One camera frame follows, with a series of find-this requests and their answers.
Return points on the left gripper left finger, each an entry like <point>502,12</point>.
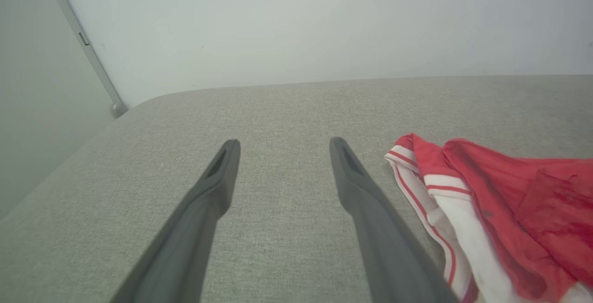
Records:
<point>194,229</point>

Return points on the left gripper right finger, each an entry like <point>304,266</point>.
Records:
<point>384,238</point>

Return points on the red white basketball jersey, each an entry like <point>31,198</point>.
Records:
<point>509,210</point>

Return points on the grey metal wall strip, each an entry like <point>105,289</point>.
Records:
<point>90,53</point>

